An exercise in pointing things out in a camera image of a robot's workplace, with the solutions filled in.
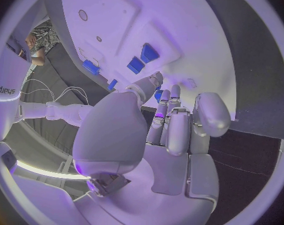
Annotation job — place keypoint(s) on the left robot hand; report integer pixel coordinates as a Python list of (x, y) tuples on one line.
[(137, 172)]

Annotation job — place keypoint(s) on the blue gear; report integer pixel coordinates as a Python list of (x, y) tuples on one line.
[(158, 96)]

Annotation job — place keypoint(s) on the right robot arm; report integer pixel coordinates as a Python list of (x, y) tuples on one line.
[(69, 112)]

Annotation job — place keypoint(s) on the white task board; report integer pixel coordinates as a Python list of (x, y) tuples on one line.
[(170, 18)]

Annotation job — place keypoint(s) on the glowing light bar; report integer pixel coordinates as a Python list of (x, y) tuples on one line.
[(50, 172)]

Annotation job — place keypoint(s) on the blue peg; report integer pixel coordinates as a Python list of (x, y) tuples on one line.
[(112, 84)]

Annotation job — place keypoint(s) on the blue block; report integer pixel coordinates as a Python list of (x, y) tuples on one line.
[(150, 54), (135, 65)]

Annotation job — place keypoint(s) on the blue cylinder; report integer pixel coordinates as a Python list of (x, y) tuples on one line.
[(91, 67)]

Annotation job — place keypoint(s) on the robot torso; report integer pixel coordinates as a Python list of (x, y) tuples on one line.
[(8, 75)]

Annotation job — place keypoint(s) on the person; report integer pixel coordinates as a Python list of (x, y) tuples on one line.
[(42, 35)]

